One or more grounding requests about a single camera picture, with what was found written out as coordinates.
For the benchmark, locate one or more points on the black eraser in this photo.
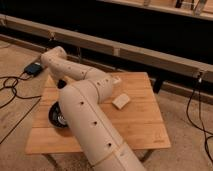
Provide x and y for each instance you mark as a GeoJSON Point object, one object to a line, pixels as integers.
{"type": "Point", "coordinates": [61, 84]}

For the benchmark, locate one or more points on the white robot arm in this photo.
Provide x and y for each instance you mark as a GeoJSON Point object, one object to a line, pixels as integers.
{"type": "Point", "coordinates": [82, 89]}

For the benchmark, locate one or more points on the white sponge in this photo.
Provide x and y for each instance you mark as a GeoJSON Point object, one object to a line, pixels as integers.
{"type": "Point", "coordinates": [120, 101]}

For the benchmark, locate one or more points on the wooden table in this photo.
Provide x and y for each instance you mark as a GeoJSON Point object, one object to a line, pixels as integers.
{"type": "Point", "coordinates": [139, 122]}

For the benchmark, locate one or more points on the black bowl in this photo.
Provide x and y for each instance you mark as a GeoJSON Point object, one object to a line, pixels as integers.
{"type": "Point", "coordinates": [55, 117]}

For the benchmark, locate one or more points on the black power adapter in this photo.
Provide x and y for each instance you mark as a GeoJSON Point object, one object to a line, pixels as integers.
{"type": "Point", "coordinates": [33, 69]}

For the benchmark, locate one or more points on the long wooden bench rail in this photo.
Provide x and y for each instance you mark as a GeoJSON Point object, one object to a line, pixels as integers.
{"type": "Point", "coordinates": [145, 56]}

